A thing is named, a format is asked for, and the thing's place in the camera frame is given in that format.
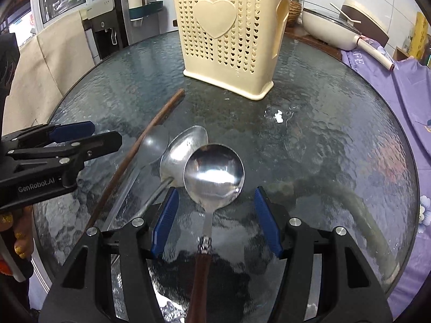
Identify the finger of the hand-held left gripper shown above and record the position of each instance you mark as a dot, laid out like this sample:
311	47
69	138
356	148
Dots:
72	131
97	144

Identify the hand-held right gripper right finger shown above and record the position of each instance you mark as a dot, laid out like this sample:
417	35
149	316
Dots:
267	220

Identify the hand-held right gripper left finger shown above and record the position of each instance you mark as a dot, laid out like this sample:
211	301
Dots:
165	222

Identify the brown wooden chopstick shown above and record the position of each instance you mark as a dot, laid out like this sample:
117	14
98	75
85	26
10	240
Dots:
148	128

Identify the translucent plastic spoon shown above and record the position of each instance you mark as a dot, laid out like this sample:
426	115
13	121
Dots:
155	143

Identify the cream perforated utensil holder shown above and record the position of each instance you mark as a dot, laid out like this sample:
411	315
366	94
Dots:
232	33

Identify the person's bare foot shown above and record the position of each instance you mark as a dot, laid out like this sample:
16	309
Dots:
20	239

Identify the beige cloth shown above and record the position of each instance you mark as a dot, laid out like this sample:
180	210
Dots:
50	67

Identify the dark patterned cloth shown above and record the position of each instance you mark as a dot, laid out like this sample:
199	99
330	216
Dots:
8	84

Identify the grey water dispenser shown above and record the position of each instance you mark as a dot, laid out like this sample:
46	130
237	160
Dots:
101	23

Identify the purple floral cloth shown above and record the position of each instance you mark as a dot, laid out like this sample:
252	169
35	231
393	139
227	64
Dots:
414	94

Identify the woven basket sink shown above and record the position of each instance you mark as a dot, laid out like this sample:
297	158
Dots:
295	11

